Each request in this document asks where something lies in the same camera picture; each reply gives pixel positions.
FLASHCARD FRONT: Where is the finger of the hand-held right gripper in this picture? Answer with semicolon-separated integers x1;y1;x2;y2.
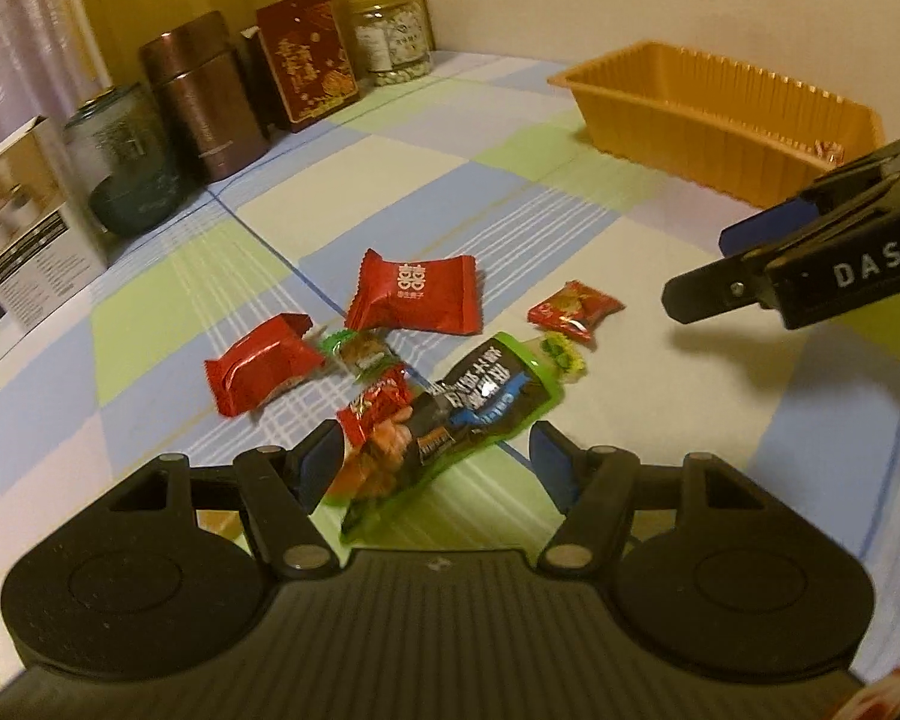
662;249;779;325
718;131;900;260

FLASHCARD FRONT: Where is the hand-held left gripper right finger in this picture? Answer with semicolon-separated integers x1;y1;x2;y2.
529;420;755;577

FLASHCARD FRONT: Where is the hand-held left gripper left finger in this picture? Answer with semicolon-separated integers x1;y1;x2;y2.
109;420;346;578

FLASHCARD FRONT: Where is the small red pictured snack packet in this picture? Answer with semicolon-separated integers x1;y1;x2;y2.
336;364;415;496

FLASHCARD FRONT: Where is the green and black snack pouch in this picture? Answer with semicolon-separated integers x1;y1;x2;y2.
322;331;575;541

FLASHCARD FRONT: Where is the orange plastic tray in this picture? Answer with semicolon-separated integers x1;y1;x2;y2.
547;41;886;209

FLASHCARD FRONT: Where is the red packet with white symbol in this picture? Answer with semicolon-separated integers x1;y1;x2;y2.
345;247;477;335

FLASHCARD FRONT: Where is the yellow-green wrapped candy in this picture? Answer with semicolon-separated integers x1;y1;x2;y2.
538;334;587;377

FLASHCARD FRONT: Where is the plain red snack packet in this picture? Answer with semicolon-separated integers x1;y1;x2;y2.
204;313;327;419

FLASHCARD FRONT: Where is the small green wrapped candy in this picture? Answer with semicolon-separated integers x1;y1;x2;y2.
319;330;400;380

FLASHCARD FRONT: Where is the small red and yellow packet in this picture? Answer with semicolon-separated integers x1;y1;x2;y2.
527;280;625;346

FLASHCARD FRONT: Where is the checkered tablecloth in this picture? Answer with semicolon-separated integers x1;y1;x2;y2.
0;49;900;720

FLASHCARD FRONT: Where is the green glass jar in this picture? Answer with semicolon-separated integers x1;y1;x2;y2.
64;82;181;237

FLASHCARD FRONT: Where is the white printed carton box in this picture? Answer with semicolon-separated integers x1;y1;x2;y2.
0;116;110;331

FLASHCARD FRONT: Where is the brown metal canister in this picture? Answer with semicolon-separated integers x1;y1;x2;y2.
139;11;271;182

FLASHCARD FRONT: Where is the red and gold gift box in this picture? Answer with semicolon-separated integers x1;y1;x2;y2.
256;0;361;134

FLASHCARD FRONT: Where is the clear plastic jar of nuts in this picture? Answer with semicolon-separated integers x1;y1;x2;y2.
349;0;432;87

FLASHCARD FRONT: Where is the red white printed clothing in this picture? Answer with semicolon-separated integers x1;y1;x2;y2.
832;664;900;720

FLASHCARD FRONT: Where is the sheer lilac curtain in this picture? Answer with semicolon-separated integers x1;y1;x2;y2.
0;0;113;166

